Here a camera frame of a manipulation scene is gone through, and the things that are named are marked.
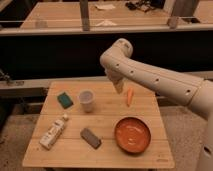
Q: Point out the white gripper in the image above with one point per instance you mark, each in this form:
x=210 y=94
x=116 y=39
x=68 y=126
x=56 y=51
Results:
x=116 y=79

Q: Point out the white ceramic cup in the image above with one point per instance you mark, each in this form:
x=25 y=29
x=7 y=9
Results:
x=86 y=100

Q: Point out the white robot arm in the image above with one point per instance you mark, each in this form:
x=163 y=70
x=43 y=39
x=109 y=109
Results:
x=187 y=90

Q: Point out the orange carrot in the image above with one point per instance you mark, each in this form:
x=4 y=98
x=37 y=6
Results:
x=130 y=94

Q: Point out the green sponge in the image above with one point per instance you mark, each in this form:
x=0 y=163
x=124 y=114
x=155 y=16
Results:
x=64 y=100

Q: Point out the orange bowl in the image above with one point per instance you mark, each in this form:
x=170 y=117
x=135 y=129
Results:
x=132 y=135

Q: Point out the folded white paper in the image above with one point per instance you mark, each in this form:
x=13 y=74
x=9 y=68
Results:
x=106 y=23

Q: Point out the grey rectangular block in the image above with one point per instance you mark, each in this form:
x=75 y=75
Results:
x=90 y=138

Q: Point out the white paper sheet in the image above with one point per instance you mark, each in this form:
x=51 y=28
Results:
x=105 y=7

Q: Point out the white tube bottle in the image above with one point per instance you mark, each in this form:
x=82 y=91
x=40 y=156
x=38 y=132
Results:
x=53 y=133

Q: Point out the grey metal post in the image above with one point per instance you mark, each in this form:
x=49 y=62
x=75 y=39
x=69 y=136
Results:
x=84 y=10

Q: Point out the metal clamp bracket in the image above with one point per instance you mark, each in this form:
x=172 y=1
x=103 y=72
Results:
x=9 y=81

